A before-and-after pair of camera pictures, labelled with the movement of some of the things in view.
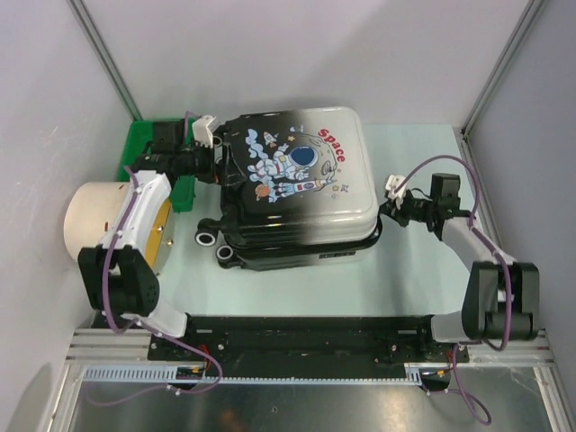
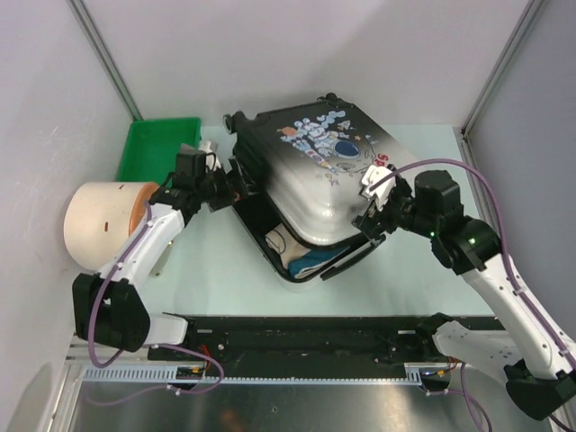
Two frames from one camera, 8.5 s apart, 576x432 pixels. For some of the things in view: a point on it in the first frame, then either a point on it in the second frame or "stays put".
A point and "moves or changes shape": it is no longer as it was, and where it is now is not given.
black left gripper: (210, 176) -> (231, 195)
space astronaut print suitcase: (298, 192) moves or changes shape
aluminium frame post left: (97, 42) stays put
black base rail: (309, 348) stays put
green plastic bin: (138, 137) stays put
